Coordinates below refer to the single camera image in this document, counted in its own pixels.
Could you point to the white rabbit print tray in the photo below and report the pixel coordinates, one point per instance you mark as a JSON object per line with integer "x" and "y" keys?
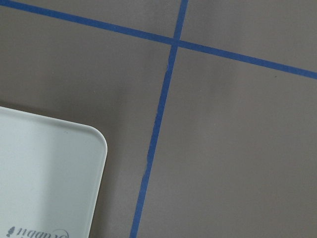
{"x": 50, "y": 175}

